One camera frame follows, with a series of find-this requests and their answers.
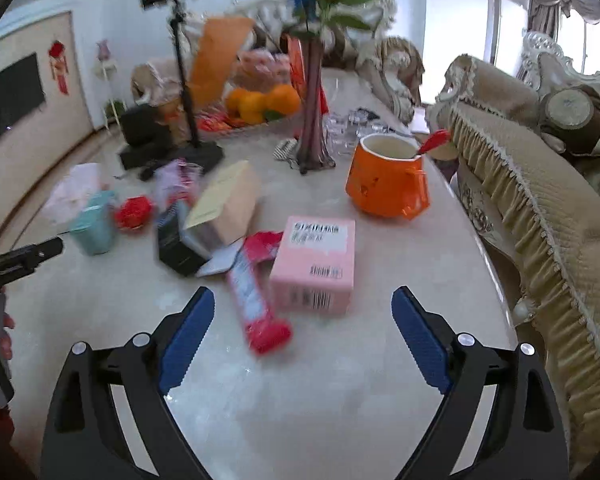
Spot red chinese knot decoration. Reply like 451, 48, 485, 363
47, 40, 69, 96

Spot left hand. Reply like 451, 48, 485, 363
0, 312, 16, 361

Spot wall mounted black television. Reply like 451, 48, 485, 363
0, 53, 45, 137

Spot pink white snack bag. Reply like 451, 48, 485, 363
154, 158, 202, 211

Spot purple glass flower vase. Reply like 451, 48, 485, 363
290, 0, 372, 174

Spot pink barcode box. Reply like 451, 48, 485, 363
268, 216, 355, 315

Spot white tissue pack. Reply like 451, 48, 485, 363
42, 162, 102, 226

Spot beige carton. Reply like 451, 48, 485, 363
184, 160, 261, 252

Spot black small box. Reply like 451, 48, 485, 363
156, 200, 211, 278

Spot orange ceramic mug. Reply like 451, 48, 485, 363
346, 133, 430, 220

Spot beige fringed sofa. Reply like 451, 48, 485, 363
427, 32, 600, 479

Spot oranges in fruit tray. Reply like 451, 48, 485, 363
224, 84, 302, 126

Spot black phone stand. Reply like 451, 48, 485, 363
140, 0, 224, 174

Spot small teal box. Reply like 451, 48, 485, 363
69, 190, 116, 256

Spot red biscuit wrapper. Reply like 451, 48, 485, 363
227, 231, 292, 356

